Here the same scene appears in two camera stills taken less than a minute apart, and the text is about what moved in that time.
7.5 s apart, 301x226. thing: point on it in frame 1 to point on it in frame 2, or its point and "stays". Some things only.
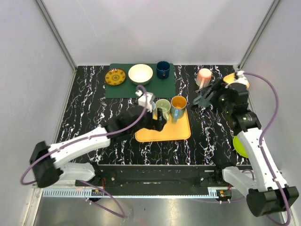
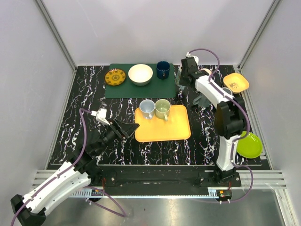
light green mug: x=165 y=106 stays
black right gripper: x=209 y=90 to x=181 y=80
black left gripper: x=154 y=121 to x=121 y=129
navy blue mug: x=163 y=68 stays
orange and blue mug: x=178 y=107 to x=181 y=87
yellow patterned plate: x=114 y=77 stays
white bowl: x=140 y=74 stays
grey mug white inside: x=203 y=100 stays
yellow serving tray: x=179 y=130 stays
